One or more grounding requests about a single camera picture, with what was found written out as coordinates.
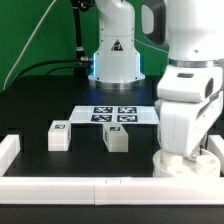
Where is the white U-shaped fence frame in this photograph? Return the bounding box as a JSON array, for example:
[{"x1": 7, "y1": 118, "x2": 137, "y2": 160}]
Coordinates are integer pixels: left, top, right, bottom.
[{"x1": 0, "y1": 135, "x2": 224, "y2": 205}]

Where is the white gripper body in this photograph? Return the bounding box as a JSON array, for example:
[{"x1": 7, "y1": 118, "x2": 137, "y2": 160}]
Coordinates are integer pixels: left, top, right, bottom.
[{"x1": 157, "y1": 65, "x2": 223, "y2": 157}]

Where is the white cable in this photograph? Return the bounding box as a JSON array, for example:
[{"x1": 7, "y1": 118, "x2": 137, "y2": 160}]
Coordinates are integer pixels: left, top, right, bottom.
[{"x1": 2, "y1": 0, "x2": 58, "y2": 93}]

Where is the white marker sheet with tags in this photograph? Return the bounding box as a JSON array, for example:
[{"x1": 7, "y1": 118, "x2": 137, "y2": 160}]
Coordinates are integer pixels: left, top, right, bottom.
[{"x1": 69, "y1": 105, "x2": 159, "y2": 125}]

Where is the white round stool seat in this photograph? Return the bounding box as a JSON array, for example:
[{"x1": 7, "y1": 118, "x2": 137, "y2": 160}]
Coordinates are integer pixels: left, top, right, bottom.
[{"x1": 153, "y1": 150, "x2": 221, "y2": 178}]

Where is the black pole with cables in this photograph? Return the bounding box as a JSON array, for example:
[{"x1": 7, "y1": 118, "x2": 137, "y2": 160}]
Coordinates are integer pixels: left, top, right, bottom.
[{"x1": 3, "y1": 0, "x2": 95, "y2": 88}]

